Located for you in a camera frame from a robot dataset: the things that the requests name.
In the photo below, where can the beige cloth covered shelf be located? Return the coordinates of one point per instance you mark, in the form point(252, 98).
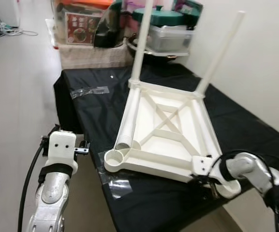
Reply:
point(93, 57)

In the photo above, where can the black tablecloth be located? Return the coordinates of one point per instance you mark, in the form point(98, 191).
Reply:
point(154, 208)

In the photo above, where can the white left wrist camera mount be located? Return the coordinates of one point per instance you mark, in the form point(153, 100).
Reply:
point(62, 145)

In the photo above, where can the dark teal snack bag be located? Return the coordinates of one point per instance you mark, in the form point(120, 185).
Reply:
point(190, 12)

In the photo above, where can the white cabinet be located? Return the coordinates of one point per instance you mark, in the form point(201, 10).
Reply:
point(6, 12)

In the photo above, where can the clear plastic container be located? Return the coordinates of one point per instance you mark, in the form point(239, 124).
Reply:
point(170, 38)

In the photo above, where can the clear tape strip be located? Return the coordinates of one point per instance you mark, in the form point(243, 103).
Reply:
point(90, 92)

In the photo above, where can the green round pot lid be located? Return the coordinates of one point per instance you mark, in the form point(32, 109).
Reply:
point(166, 17)

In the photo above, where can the black bag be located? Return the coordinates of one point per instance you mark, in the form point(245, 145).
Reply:
point(109, 24)

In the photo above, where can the orange box lid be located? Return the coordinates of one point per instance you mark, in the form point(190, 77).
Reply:
point(86, 4)

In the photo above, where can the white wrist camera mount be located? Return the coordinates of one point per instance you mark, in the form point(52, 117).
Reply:
point(62, 145)
point(202, 165)

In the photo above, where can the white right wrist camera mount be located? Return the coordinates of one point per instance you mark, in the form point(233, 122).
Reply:
point(202, 165)

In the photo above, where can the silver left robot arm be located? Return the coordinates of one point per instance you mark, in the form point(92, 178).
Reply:
point(52, 193)

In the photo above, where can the red printed carton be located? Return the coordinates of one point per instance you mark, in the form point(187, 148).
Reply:
point(83, 29)

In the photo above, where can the black wok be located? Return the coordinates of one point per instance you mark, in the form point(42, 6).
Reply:
point(151, 54)

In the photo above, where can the white plastic table top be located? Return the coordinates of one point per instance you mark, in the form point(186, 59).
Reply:
point(178, 145)

